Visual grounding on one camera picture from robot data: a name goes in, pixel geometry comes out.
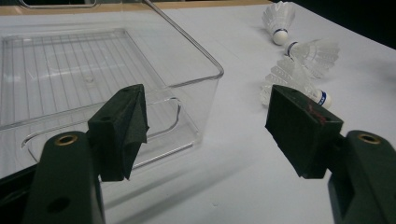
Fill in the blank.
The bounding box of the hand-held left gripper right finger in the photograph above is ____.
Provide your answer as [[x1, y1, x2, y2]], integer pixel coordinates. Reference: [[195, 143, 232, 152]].
[[264, 84, 344, 179]]

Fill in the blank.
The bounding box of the clear plastic storage box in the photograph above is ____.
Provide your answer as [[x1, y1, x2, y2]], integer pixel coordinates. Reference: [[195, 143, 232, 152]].
[[0, 0, 225, 175]]

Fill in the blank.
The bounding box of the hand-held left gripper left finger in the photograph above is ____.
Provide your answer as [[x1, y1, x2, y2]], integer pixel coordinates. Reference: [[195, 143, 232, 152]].
[[87, 83, 149, 182]]

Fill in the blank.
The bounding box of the white feather shuttlecock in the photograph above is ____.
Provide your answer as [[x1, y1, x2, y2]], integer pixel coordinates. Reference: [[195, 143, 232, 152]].
[[284, 38, 341, 78], [260, 55, 333, 110], [262, 0, 297, 47]]

